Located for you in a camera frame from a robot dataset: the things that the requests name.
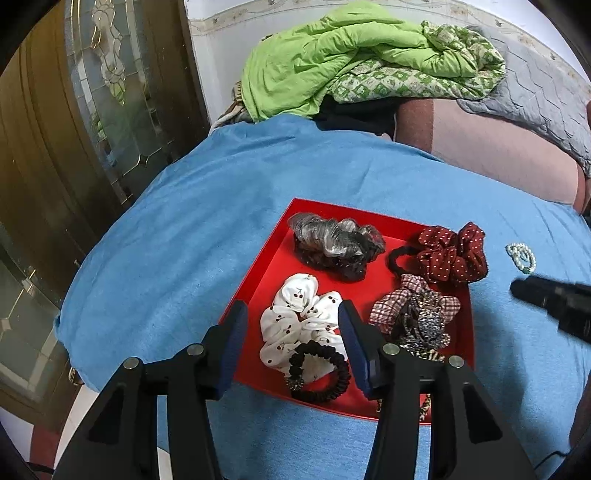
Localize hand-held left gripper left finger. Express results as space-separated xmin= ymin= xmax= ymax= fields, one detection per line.
xmin=53 ymin=300 xmax=250 ymax=480

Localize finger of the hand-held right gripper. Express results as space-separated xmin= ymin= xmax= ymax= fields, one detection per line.
xmin=510 ymin=274 xmax=591 ymax=344

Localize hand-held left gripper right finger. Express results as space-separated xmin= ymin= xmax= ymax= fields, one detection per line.
xmin=337 ymin=299 xmax=539 ymax=480

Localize red plaid scrunchie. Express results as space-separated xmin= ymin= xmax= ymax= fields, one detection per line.
xmin=369 ymin=274 xmax=462 ymax=333

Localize white dotted scrunchie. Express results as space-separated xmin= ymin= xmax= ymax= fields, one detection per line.
xmin=259 ymin=273 xmax=345 ymax=381

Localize pearl bracelet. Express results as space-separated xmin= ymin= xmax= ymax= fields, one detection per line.
xmin=505 ymin=243 xmax=537 ymax=274

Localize leopard print hair tie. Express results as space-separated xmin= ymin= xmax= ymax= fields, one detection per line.
xmin=397 ymin=342 xmax=446 ymax=363

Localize black braided hair tie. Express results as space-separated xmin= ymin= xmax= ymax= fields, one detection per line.
xmin=387 ymin=246 xmax=423 ymax=278

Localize red tray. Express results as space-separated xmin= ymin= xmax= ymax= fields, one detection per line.
xmin=217 ymin=198 xmax=476 ymax=423

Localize red polka dot scrunchie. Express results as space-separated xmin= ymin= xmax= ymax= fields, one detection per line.
xmin=413 ymin=222 xmax=489 ymax=283

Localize grey black organza scrunchie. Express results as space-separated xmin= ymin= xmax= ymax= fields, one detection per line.
xmin=287 ymin=212 xmax=386 ymax=283

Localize blue blanket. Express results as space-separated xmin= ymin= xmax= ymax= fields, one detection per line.
xmin=53 ymin=113 xmax=591 ymax=480

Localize pink sofa cushion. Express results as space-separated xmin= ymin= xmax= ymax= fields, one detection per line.
xmin=394 ymin=97 xmax=591 ymax=215

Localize grey quilt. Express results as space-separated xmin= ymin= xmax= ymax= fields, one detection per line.
xmin=455 ymin=25 xmax=591 ymax=178

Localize black cloth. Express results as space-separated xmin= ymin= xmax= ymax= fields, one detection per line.
xmin=314 ymin=95 xmax=398 ymax=137

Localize beige patterned cloth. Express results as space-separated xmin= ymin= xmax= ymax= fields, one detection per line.
xmin=212 ymin=80 xmax=254 ymax=127

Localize wooden door with glass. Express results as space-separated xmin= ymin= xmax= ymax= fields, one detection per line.
xmin=0 ymin=0 xmax=213 ymax=416

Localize green quilt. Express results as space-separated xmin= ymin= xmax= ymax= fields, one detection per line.
xmin=240 ymin=4 xmax=506 ymax=123

